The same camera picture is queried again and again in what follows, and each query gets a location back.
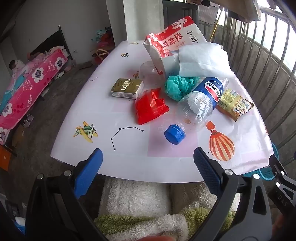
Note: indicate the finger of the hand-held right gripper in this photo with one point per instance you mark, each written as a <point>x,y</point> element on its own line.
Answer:
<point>281,172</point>

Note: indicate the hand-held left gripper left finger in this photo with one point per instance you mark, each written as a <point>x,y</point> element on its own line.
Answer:
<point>89,171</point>

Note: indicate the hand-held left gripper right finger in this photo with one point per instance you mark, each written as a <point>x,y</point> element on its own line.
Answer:
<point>207,169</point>

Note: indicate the clear bottle with blue cap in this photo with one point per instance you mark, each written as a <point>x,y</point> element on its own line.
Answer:
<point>197,106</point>

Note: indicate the yellow snack wrapper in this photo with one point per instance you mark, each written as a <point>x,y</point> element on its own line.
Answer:
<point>233,104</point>

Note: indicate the red snack packet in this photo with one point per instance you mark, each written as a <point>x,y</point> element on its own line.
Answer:
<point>149,106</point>

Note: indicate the teal plastic bag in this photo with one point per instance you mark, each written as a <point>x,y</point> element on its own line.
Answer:
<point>179,87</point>

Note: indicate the gold cigarette box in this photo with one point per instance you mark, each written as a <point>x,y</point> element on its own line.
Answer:
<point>126,88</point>

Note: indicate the clear plastic cup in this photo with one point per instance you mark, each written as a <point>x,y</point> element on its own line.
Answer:
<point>149,74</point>

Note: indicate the red and white snack bag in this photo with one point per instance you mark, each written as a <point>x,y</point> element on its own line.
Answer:
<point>171,38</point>

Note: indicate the white green fleece garment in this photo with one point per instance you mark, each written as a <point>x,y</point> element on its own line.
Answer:
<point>134,197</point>

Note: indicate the pale slipper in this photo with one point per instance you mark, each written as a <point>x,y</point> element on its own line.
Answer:
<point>26,124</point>
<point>29,117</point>

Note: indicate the cardboard box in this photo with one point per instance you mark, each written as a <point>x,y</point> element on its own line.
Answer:
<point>18,135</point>

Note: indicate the pink floral blanket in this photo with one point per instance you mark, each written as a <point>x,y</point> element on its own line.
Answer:
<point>30,92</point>

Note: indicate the metal balcony railing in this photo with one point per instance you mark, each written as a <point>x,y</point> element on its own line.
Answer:
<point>254,48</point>

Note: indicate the pile of colourful clothes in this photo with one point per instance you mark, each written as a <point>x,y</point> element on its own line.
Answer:
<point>105,37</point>

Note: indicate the yellow broomstick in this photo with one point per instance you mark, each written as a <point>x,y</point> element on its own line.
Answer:
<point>215,25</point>

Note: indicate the black cabinet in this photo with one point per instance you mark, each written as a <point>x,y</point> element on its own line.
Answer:
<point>179,11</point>

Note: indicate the beige hanging jacket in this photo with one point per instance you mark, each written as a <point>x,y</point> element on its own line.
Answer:
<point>242,9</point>

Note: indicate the black bed frame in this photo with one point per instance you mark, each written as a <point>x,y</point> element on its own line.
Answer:
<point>49,39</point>

